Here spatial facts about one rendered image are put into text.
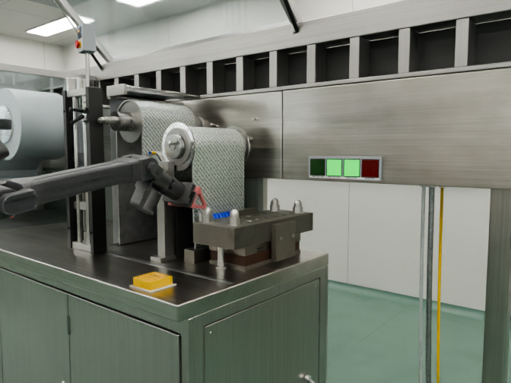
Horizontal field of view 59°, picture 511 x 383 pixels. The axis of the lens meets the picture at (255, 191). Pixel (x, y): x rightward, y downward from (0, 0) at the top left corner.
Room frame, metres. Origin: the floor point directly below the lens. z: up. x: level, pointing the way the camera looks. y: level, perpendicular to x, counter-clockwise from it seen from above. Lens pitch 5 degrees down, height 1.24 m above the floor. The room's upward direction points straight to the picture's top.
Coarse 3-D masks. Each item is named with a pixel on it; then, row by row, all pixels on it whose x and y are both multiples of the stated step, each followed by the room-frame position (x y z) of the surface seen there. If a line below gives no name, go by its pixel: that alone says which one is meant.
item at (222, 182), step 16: (240, 160) 1.52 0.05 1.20; (192, 176) 1.35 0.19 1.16; (208, 176) 1.40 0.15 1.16; (224, 176) 1.46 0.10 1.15; (240, 176) 1.52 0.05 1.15; (208, 192) 1.40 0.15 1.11; (224, 192) 1.46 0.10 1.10; (240, 192) 1.52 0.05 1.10; (192, 208) 1.36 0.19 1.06; (224, 208) 1.46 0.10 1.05; (240, 208) 1.52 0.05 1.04
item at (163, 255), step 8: (168, 168) 1.37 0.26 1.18; (160, 200) 1.38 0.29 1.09; (160, 208) 1.38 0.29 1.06; (168, 208) 1.38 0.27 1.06; (160, 216) 1.38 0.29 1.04; (168, 216) 1.38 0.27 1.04; (160, 224) 1.38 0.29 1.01; (168, 224) 1.38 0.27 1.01; (160, 232) 1.38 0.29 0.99; (168, 232) 1.38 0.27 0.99; (160, 240) 1.38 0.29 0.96; (168, 240) 1.38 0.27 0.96; (160, 248) 1.38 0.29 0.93; (168, 248) 1.38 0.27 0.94; (152, 256) 1.37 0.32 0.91; (160, 256) 1.37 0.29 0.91; (168, 256) 1.37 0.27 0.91
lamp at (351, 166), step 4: (344, 160) 1.39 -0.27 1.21; (348, 160) 1.38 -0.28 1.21; (352, 160) 1.38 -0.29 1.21; (356, 160) 1.37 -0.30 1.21; (344, 164) 1.39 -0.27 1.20; (348, 164) 1.38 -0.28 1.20; (352, 164) 1.38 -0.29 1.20; (356, 164) 1.37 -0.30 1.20; (344, 168) 1.39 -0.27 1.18; (348, 168) 1.38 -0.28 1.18; (352, 168) 1.38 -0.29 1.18; (356, 168) 1.37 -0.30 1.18; (344, 172) 1.39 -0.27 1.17; (348, 172) 1.38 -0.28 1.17; (352, 172) 1.38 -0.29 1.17; (356, 172) 1.37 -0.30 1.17
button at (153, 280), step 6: (138, 276) 1.11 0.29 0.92; (144, 276) 1.11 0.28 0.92; (150, 276) 1.11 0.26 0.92; (156, 276) 1.11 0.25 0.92; (162, 276) 1.11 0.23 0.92; (168, 276) 1.11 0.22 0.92; (138, 282) 1.09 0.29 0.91; (144, 282) 1.07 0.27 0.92; (150, 282) 1.06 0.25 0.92; (156, 282) 1.07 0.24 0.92; (162, 282) 1.09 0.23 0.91; (168, 282) 1.10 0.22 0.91; (144, 288) 1.07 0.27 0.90; (150, 288) 1.06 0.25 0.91; (156, 288) 1.07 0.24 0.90
